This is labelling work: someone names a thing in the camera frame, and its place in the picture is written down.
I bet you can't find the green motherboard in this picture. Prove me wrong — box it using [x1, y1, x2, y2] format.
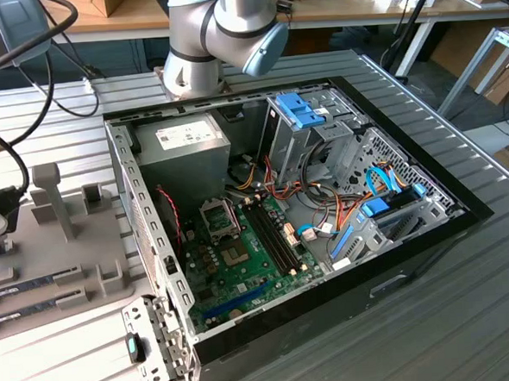
[177, 188, 333, 336]

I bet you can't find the silver disk bay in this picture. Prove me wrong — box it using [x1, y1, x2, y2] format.
[323, 185, 470, 276]

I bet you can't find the white power supply label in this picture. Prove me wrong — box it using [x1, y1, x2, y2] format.
[154, 118, 218, 153]

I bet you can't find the black PC case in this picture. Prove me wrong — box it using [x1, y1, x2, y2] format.
[100, 66, 506, 381]

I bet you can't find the blue plastic rail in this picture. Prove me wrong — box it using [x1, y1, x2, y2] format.
[329, 224, 356, 260]

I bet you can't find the large cardboard box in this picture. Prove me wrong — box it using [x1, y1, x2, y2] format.
[466, 47, 509, 109]

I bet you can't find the black RAM slot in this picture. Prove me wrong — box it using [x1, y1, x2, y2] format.
[248, 194, 303, 276]
[254, 191, 309, 274]
[236, 199, 291, 281]
[242, 196, 298, 280]

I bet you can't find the black latch teal button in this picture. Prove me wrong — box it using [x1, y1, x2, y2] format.
[124, 331, 148, 364]

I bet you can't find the blue plastic drive bracket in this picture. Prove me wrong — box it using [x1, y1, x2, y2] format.
[275, 89, 334, 132]

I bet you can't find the silver card retention bracket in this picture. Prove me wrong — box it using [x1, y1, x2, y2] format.
[119, 290, 197, 381]

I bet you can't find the silver drive cage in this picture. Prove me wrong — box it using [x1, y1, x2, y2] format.
[254, 84, 370, 194]

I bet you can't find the metal socket cover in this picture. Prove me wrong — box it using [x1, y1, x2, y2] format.
[198, 195, 242, 243]

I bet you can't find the white power connector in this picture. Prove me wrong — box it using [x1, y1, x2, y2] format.
[283, 221, 301, 249]

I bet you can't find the blue disk carrier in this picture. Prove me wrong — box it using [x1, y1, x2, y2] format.
[359, 197, 398, 220]

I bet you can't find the dark RAM stick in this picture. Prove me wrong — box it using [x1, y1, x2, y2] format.
[0, 297, 61, 324]
[0, 273, 58, 300]

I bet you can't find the yellow black wire bundle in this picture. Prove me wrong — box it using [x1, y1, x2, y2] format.
[229, 162, 262, 193]

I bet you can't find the grey power supply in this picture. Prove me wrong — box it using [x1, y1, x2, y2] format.
[128, 109, 236, 208]

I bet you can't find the wooden desk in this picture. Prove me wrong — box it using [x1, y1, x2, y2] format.
[275, 0, 509, 85]
[39, 0, 173, 47]

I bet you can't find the thin cable with plug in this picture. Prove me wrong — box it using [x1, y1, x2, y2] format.
[11, 35, 103, 124]

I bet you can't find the blue flat wire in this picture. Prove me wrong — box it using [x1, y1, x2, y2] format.
[364, 164, 403, 202]

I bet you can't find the blue expansion slot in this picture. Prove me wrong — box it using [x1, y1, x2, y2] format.
[199, 279, 274, 322]

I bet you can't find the black stand pole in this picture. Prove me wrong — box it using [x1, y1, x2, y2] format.
[376, 0, 449, 80]

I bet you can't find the multicolour wire bundle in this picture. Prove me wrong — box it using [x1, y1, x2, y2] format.
[310, 185, 368, 238]

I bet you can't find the grey parts rack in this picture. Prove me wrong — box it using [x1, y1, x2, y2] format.
[0, 158, 140, 345]

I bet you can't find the orange red wire bundle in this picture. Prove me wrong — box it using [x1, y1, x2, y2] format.
[261, 151, 321, 202]

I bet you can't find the CPU socket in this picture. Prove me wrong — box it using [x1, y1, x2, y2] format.
[217, 237, 253, 272]

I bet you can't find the aluminium profile frame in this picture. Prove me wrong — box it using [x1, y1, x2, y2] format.
[432, 26, 509, 120]

